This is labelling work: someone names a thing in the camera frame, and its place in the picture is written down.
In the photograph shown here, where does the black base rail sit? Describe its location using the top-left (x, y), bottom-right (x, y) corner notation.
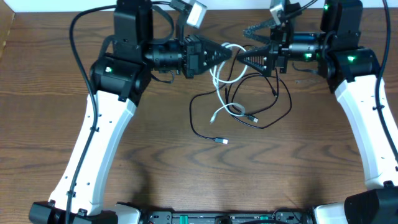
top-left (141, 209), bottom-right (315, 224)

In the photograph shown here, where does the black usb cable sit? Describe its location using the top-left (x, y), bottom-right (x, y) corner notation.
top-left (188, 62), bottom-right (236, 145)
top-left (223, 45), bottom-right (292, 130)

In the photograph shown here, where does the white usb cable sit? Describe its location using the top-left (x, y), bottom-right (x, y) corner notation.
top-left (209, 42), bottom-right (249, 124)

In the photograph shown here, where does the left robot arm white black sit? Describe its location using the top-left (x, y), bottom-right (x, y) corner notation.
top-left (29, 0), bottom-right (232, 223)

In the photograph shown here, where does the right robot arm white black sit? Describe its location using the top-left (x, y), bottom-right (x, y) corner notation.
top-left (238, 0), bottom-right (397, 223)

